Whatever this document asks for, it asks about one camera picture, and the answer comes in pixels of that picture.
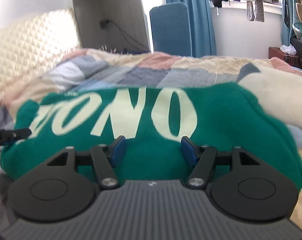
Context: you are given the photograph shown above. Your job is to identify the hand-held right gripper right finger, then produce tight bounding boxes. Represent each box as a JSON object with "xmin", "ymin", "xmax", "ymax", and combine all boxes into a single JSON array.
[{"xmin": 181, "ymin": 136, "xmax": 265, "ymax": 189}]

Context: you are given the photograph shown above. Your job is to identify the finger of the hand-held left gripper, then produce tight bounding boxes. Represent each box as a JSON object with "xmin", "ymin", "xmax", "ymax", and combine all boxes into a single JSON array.
[{"xmin": 0, "ymin": 128, "xmax": 32, "ymax": 148}]

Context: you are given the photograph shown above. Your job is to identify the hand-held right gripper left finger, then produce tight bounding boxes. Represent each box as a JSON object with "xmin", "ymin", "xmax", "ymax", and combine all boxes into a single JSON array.
[{"xmin": 43, "ymin": 135, "xmax": 127, "ymax": 190}]

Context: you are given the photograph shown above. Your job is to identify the green hoodie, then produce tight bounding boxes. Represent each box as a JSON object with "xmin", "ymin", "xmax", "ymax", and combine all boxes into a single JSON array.
[{"xmin": 0, "ymin": 81, "xmax": 302, "ymax": 193}]

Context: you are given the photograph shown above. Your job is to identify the patchwork quilt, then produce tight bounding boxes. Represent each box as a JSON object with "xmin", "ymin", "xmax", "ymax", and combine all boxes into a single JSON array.
[{"xmin": 0, "ymin": 47, "xmax": 302, "ymax": 230}]

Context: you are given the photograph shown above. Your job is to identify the cream quilted headboard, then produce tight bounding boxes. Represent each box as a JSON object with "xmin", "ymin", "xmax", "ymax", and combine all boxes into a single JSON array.
[{"xmin": 0, "ymin": 8, "xmax": 83, "ymax": 105}]

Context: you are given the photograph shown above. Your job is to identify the cream pillow with grey corner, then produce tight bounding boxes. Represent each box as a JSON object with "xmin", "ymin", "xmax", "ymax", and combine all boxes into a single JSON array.
[{"xmin": 237, "ymin": 63, "xmax": 302, "ymax": 140}]

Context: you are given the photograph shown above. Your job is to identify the blue curtain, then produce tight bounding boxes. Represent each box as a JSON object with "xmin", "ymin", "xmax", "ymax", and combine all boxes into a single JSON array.
[{"xmin": 163, "ymin": 0, "xmax": 218, "ymax": 58}]

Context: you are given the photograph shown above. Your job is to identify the blue padded panel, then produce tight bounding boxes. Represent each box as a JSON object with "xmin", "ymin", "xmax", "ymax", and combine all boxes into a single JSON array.
[{"xmin": 149, "ymin": 2, "xmax": 192, "ymax": 57}]

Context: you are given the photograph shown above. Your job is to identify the white plastic bag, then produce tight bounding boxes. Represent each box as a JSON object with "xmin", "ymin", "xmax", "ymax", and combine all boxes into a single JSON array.
[{"xmin": 280, "ymin": 44, "xmax": 297, "ymax": 55}]

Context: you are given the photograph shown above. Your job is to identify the striped hanging shirt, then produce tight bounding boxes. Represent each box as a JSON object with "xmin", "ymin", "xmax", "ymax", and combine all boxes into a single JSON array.
[{"xmin": 246, "ymin": 0, "xmax": 266, "ymax": 22}]

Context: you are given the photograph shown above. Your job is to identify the light blue hanging garment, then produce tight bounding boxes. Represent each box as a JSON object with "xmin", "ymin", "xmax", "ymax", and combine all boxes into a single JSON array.
[{"xmin": 281, "ymin": 0, "xmax": 302, "ymax": 46}]

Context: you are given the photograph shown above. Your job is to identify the black charger cable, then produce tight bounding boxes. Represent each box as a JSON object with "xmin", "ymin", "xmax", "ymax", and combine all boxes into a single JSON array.
[{"xmin": 108, "ymin": 21, "xmax": 150, "ymax": 52}]

